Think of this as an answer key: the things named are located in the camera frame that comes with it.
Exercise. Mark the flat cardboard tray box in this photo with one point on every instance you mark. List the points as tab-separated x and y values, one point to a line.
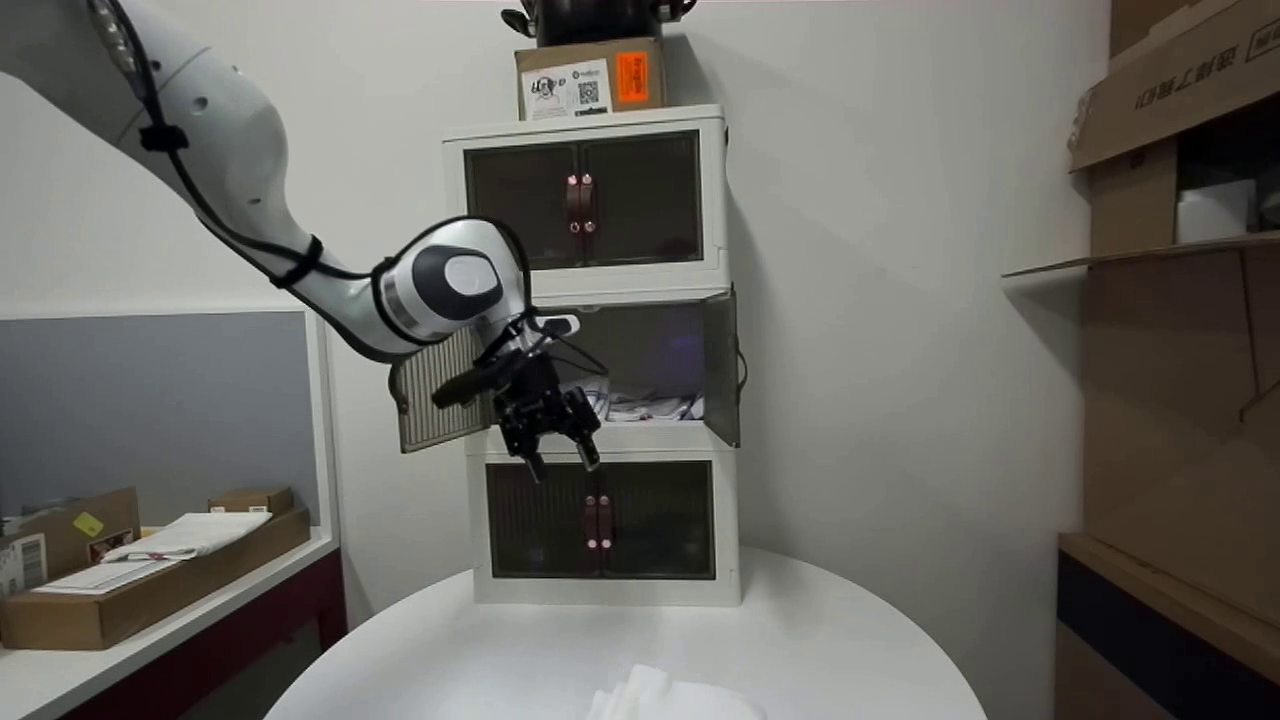
153	576

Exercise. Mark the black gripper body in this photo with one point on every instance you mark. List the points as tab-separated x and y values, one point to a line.
516	374

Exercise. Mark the open left cabinet door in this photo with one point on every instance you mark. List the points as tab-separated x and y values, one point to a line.
414	395

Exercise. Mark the open cabinet door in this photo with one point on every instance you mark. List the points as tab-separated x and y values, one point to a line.
414	395
722	370

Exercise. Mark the large cardboard box stack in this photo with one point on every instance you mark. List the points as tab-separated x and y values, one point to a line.
1169	584

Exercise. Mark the open right cabinet door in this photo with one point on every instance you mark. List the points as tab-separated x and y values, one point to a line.
722	370

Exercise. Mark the grey partition panel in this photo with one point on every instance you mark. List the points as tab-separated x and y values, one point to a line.
175	407

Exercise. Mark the small cardboard box yellow sticker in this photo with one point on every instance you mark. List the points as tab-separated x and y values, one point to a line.
67	536

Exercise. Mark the white papers in tray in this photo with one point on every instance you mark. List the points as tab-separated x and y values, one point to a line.
184	536

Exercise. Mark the white stacked cabinet unit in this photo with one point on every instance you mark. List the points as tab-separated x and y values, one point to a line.
621	223

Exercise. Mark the cardboard box on top shelf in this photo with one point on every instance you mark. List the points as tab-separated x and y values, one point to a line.
1209	71

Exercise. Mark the cardboard box with orange label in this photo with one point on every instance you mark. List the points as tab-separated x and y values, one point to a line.
590	77

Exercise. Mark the white and blue striped towel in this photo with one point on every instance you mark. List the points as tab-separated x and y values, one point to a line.
647	409

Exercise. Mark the black pot on box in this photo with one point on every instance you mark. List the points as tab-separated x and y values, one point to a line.
581	21

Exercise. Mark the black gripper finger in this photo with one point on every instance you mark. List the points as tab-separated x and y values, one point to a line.
524	451
581	429

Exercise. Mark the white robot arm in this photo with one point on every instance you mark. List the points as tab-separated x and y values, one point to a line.
218	142

